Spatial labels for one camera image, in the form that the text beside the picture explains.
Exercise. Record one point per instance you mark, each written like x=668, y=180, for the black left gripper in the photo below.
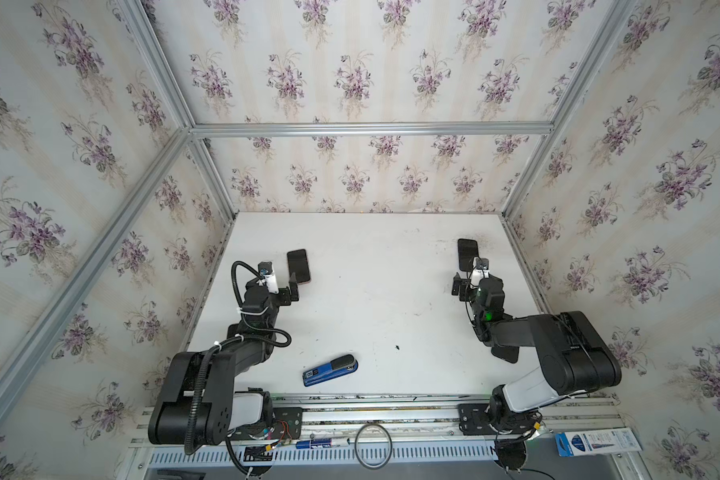
x=288, y=288

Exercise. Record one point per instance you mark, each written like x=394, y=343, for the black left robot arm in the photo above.
x=198, y=404

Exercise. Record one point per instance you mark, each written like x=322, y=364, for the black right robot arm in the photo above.
x=573, y=359

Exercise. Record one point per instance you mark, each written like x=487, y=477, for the blue black stapler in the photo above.
x=336, y=368

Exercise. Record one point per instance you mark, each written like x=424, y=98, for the blue marker pen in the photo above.
x=324, y=443

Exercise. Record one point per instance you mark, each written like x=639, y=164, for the blue white box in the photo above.
x=596, y=442

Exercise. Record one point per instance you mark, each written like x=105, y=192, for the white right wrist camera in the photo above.
x=480, y=269

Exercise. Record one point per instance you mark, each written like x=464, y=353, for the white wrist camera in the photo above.
x=268, y=276
x=480, y=269

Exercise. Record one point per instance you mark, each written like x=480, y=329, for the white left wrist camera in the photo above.
x=268, y=276

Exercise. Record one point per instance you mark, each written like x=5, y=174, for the aluminium mounting rail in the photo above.
x=416, y=417

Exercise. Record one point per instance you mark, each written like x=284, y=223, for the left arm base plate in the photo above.
x=282, y=424

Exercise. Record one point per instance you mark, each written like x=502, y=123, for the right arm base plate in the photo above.
x=475, y=419

